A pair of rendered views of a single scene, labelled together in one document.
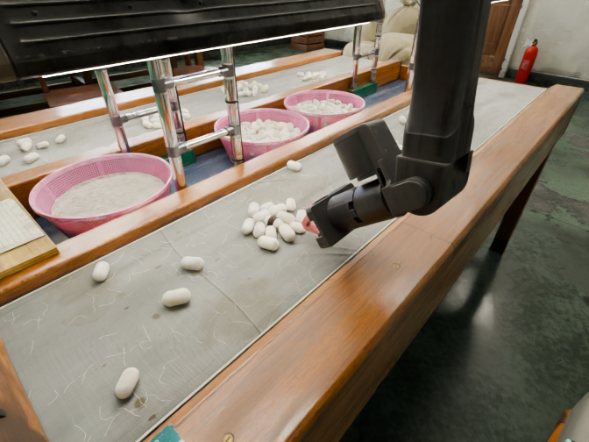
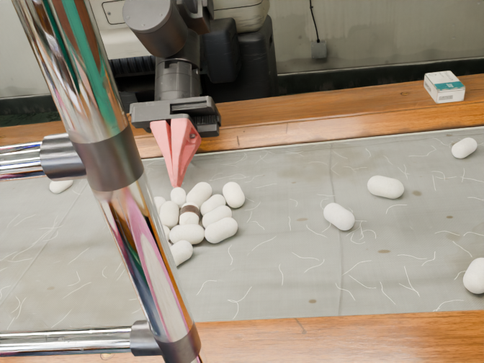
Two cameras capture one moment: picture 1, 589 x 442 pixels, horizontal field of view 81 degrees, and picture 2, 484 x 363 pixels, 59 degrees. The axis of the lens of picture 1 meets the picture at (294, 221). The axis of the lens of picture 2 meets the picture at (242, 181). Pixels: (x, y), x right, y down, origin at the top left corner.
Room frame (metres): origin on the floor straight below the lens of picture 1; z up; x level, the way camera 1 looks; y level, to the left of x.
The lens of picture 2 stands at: (0.65, 0.39, 1.04)
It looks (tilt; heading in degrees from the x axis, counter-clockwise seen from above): 34 degrees down; 237
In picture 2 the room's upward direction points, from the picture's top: 10 degrees counter-clockwise
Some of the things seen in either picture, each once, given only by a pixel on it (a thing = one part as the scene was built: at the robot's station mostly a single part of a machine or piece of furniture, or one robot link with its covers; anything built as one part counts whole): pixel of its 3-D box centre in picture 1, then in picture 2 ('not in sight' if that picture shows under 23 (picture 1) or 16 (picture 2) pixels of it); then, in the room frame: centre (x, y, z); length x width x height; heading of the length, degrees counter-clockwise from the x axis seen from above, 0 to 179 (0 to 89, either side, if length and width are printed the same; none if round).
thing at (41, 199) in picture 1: (112, 200); not in sight; (0.62, 0.39, 0.72); 0.27 x 0.27 x 0.10
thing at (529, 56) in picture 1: (528, 60); not in sight; (4.46, -2.80, 0.25); 0.18 x 0.14 x 0.49; 132
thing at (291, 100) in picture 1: (323, 115); not in sight; (1.15, -0.10, 0.72); 0.27 x 0.27 x 0.10
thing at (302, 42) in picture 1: (308, 28); not in sight; (6.71, -0.23, 0.32); 0.42 x 0.42 x 0.64; 42
